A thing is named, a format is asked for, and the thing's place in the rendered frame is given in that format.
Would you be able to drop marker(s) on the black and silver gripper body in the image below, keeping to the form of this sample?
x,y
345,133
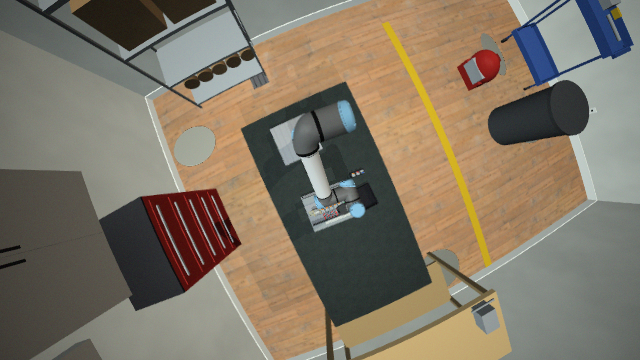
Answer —
x,y
342,209

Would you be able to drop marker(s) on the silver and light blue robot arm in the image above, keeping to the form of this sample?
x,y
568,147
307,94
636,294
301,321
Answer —
x,y
326,123

